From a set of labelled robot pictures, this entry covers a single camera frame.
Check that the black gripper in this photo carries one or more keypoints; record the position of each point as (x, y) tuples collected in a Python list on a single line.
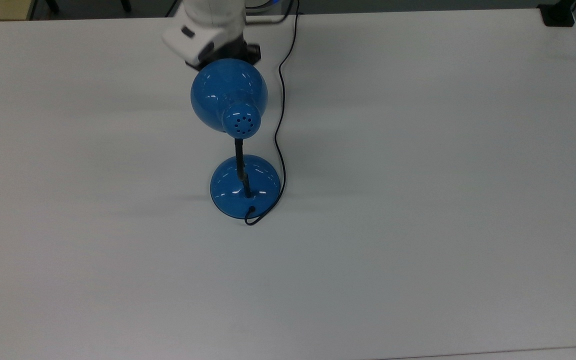
[(249, 51)]

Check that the blue gooseneck desk lamp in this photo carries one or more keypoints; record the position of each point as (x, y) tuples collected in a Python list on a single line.
[(228, 90)]

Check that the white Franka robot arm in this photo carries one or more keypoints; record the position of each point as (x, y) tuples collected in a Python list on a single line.
[(208, 25)]

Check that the black chair leg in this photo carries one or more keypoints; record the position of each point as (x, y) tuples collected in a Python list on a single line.
[(125, 5), (52, 5)]

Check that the black table clamp block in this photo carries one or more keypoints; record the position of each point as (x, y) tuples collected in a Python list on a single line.
[(558, 14)]

